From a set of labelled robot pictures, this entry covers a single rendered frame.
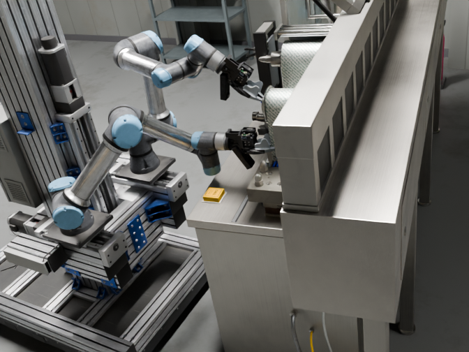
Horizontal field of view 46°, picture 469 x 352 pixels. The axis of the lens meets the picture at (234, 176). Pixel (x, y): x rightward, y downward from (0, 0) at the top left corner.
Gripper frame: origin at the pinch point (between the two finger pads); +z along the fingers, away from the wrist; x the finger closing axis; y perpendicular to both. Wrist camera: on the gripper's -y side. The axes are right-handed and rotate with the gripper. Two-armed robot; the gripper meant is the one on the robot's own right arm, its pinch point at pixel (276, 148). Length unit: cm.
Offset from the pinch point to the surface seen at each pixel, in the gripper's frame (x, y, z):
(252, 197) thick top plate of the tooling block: -20.0, -9.8, -4.5
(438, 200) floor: 125, -109, 57
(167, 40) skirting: 412, -105, -277
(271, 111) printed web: -0.2, 16.4, 0.1
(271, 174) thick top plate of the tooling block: -9.3, -6.0, 0.1
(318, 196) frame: -81, 38, 39
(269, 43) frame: 40, 28, -12
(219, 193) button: -10.1, -16.6, -23.2
